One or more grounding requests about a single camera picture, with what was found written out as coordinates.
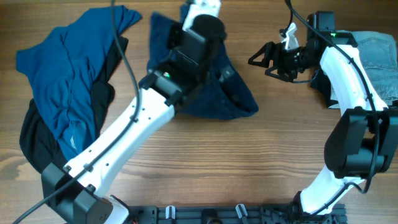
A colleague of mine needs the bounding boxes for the black folded garment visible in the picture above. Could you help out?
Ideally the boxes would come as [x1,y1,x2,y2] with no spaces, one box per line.
[310,69,340,109]

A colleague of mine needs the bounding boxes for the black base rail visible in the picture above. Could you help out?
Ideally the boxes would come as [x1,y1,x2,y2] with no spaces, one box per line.
[129,204,348,224]

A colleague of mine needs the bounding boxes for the teal blue t-shirt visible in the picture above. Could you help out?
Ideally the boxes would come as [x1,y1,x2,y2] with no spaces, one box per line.
[16,6,142,160]

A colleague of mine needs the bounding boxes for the navy blue shorts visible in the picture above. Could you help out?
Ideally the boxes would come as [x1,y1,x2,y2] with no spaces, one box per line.
[147,12,259,119]

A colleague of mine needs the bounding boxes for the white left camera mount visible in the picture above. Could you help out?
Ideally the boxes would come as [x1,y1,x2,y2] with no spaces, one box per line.
[182,0,221,31]

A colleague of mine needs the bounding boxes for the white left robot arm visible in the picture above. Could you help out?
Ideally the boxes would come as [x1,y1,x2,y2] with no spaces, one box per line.
[41,14,226,223]

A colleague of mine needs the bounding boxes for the black garment under t-shirt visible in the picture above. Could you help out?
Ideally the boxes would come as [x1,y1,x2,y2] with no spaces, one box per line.
[19,42,121,173]

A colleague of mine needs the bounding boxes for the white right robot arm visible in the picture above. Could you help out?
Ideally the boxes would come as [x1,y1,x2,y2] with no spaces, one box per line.
[248,11,397,222]

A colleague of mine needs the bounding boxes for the light blue denim jeans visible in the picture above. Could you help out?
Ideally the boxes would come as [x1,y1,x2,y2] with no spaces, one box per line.
[329,30,398,106]

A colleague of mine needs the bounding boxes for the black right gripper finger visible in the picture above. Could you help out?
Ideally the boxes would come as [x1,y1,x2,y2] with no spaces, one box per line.
[248,41,276,68]
[265,66,292,83]

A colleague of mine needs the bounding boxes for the black camera cable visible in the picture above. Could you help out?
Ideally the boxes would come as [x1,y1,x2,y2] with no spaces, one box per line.
[284,0,381,195]

